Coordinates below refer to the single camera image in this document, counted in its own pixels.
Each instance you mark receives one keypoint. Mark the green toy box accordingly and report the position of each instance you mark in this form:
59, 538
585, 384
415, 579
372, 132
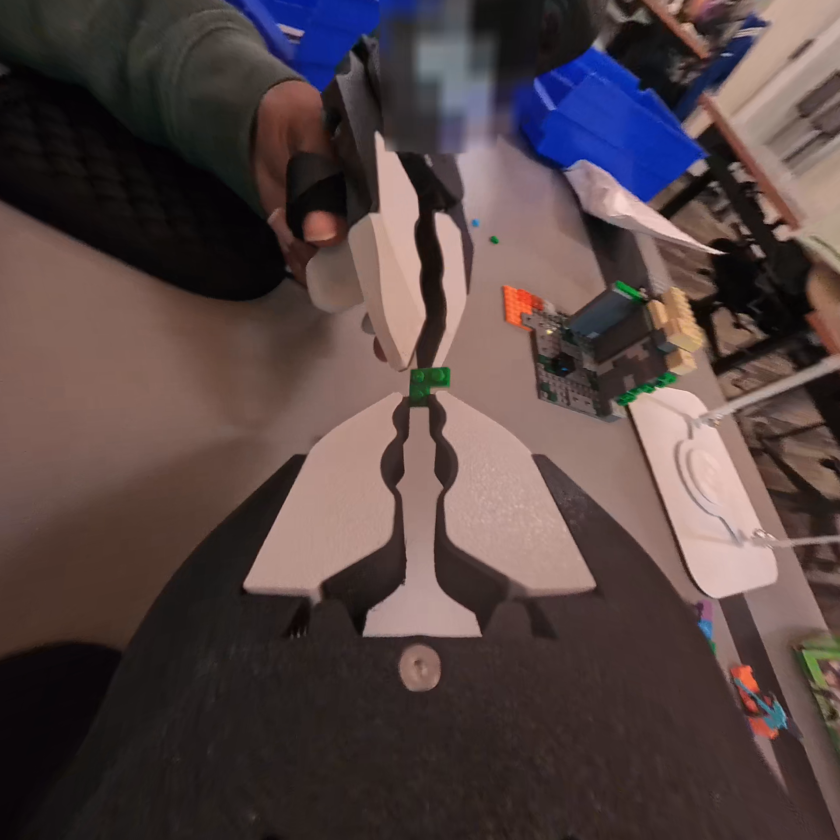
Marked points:
824, 689

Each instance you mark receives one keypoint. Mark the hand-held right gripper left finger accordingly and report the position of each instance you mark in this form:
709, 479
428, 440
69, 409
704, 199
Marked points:
328, 519

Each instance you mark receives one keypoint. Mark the bright green corner plate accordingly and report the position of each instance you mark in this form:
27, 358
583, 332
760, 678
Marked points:
428, 383

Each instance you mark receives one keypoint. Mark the black quilted wrist rest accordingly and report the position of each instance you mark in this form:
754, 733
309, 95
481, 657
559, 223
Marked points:
46, 748
118, 197

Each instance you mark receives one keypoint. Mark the person's left forearm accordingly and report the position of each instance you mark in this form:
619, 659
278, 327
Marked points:
145, 66

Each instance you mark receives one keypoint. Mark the wooden office table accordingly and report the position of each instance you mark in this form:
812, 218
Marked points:
755, 164

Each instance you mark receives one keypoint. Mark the white lamp base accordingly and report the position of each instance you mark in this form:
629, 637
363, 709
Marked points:
709, 492

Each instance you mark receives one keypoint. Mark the orange brick plate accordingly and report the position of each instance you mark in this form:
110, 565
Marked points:
521, 306

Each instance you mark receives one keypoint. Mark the person's left hand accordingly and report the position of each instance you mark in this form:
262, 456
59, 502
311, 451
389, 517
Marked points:
282, 131

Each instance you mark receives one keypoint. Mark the white crumpled bag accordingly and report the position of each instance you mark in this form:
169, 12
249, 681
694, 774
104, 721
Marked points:
630, 210

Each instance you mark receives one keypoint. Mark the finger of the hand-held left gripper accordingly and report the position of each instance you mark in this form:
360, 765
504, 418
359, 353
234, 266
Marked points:
453, 282
387, 276

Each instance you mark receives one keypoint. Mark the pile of colourful brick figures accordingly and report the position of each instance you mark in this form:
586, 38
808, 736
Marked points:
755, 696

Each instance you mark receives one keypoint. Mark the grey green brick tower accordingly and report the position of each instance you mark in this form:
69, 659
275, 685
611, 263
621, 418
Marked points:
610, 348

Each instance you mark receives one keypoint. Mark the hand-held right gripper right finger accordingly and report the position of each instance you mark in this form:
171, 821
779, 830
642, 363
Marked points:
519, 519

